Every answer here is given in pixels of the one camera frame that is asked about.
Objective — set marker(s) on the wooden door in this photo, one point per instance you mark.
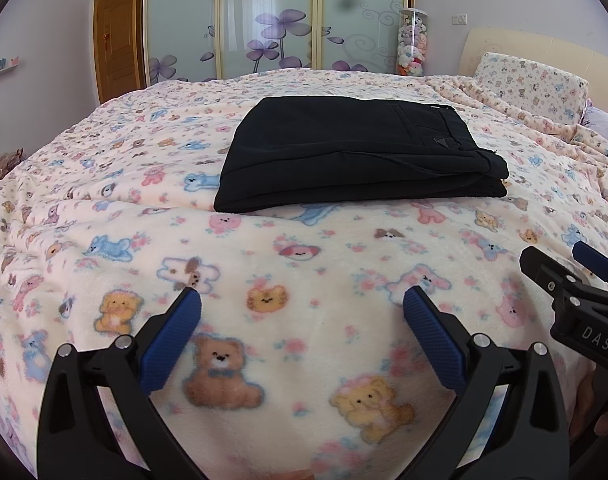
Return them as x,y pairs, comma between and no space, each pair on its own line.
116,45

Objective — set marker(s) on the brown plush toy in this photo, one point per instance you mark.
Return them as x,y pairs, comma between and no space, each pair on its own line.
6,165

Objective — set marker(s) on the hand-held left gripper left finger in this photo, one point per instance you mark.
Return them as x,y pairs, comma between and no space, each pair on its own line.
171,340

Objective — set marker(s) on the beige bed headboard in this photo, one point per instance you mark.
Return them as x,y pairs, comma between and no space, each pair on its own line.
534,45

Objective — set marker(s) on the black pants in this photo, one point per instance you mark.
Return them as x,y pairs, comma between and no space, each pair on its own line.
334,150

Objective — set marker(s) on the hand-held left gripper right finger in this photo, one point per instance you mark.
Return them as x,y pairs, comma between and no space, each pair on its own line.
434,340

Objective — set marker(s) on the white wall shelf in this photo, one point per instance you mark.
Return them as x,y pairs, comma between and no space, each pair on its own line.
1,67

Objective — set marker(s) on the animal print fleece blanket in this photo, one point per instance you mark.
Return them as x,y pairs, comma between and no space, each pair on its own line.
304,270

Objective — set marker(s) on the white wall switch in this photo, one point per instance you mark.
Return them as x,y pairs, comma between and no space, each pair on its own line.
459,19

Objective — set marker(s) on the floral glass door wardrobe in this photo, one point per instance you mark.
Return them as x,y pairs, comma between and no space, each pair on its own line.
183,10

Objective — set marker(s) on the lilac pillow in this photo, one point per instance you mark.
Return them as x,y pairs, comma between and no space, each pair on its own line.
606,120

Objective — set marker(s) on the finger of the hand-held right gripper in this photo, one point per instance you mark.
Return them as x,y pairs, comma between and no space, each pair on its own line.
544,270
594,262

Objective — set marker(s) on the clear tube of plush toys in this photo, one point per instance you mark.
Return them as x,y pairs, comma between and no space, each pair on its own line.
411,45

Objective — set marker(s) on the animal print pillow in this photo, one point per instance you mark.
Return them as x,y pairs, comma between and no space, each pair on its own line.
529,85

